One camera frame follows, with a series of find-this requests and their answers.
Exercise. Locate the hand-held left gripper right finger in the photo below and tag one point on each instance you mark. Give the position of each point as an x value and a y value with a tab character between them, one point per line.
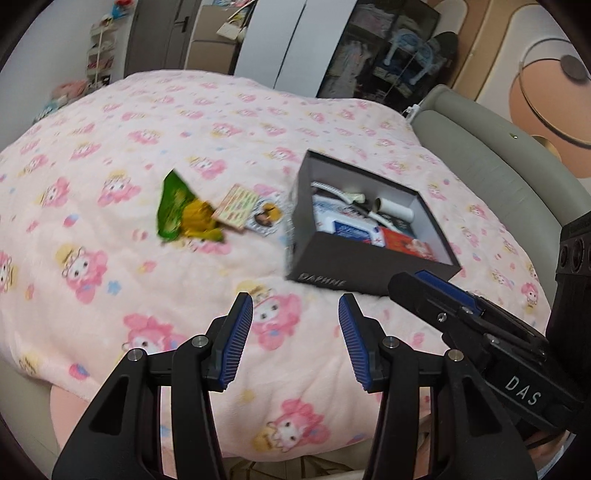
352	346

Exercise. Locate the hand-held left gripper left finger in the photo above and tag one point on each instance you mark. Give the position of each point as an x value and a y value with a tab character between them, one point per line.
235	341

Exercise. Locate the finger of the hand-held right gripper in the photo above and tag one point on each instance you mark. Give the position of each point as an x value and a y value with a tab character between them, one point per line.
415	295
448	288

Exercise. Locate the red envelope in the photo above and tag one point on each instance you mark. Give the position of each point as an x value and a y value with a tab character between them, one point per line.
408	244

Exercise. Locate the black cardboard box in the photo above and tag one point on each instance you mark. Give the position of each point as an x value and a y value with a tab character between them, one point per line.
360	272

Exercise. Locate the yellow snack packet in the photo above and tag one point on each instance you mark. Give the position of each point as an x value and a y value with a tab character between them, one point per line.
201	221

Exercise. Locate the round silver foil packet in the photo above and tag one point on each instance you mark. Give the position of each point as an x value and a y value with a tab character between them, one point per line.
267	216

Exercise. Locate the beige sticker card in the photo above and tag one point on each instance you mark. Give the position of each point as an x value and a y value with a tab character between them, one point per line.
235	205

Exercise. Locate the green snack packet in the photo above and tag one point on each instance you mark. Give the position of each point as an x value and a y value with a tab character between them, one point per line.
173	207

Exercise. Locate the white paper roll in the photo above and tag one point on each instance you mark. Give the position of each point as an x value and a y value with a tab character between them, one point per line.
392	208

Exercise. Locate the blue white wet wipes packet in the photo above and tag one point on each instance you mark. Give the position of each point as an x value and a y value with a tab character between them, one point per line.
346	226

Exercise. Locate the pink printed blanket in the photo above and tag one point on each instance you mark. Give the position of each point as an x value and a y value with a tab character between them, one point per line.
138	286

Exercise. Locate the grey padded headboard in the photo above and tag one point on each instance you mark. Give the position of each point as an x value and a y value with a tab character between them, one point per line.
498	152

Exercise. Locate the white power strip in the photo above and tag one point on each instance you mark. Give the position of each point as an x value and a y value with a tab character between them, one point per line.
412	110

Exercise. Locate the blue plush toy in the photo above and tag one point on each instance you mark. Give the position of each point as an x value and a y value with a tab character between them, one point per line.
406	50

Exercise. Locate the dark glass cabinet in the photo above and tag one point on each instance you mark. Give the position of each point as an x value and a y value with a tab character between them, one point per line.
351	60

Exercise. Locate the white wardrobe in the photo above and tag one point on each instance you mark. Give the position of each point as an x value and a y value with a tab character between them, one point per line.
286	41

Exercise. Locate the stacked cardboard boxes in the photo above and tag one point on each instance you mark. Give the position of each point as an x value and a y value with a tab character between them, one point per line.
210	46

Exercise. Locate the pink bag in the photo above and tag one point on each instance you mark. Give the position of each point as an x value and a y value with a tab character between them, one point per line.
69	92

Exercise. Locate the white handbag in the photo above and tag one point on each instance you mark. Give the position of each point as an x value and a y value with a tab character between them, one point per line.
231	30

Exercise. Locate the grey door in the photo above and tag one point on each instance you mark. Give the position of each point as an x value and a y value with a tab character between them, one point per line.
154	37

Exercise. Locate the white shelf rack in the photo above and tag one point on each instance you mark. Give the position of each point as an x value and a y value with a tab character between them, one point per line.
101	55

